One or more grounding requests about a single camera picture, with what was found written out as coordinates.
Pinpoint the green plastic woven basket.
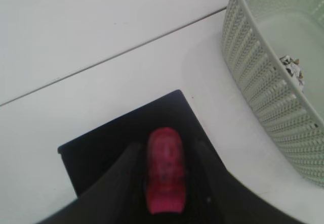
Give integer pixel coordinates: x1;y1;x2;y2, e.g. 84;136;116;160
221;0;323;186

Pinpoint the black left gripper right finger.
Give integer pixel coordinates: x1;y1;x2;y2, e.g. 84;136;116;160
184;140;323;223

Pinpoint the pink pencil sharpener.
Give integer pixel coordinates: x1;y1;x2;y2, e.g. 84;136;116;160
145;127;186;214

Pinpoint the black mesh pen holder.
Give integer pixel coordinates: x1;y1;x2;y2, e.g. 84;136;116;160
58;89;217;196

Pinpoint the large paper ball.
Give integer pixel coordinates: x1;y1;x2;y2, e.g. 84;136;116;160
279;55;305;92

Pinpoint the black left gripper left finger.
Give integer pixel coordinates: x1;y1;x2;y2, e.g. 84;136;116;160
37;143;150;224

